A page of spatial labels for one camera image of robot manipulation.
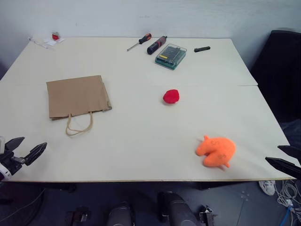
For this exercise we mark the orange plush toy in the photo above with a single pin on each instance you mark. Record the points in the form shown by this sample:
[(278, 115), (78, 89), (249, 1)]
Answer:
[(217, 150)]

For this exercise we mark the black red electric screwdriver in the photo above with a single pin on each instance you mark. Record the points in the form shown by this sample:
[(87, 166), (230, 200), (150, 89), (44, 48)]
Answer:
[(155, 45)]

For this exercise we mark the brown paper bag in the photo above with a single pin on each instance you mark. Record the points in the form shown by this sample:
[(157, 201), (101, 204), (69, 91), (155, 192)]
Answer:
[(77, 96)]

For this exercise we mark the red rounded soft object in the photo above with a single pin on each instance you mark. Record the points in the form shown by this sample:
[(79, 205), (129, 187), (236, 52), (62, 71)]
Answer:
[(171, 96)]

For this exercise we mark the black chair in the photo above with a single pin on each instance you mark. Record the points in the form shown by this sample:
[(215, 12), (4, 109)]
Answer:
[(279, 75)]

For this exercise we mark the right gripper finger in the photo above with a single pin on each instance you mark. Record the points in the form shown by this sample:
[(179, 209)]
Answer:
[(291, 151), (285, 167)]

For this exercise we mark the small black marker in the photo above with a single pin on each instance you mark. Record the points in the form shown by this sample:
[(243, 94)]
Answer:
[(202, 49)]

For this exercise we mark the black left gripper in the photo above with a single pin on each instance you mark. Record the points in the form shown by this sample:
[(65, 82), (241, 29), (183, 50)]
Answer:
[(11, 163)]

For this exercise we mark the black metal bracket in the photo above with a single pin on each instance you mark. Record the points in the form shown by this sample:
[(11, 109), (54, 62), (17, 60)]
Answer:
[(207, 216), (78, 215)]

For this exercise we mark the large dark rounded shape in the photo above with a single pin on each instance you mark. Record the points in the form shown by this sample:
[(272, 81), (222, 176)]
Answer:
[(177, 209)]

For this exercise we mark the small red white object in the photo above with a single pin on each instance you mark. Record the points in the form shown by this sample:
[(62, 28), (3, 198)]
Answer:
[(55, 36)]

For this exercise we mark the clear screwdriver bit case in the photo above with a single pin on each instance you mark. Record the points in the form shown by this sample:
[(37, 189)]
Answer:
[(171, 56)]

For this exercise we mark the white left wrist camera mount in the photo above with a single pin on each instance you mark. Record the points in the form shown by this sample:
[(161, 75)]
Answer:
[(3, 173)]

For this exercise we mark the white sneaker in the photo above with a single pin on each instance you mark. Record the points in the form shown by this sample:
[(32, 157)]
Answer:
[(267, 187)]

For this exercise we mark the small dark rounded shape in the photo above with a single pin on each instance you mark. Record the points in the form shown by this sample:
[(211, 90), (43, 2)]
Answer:
[(120, 214)]

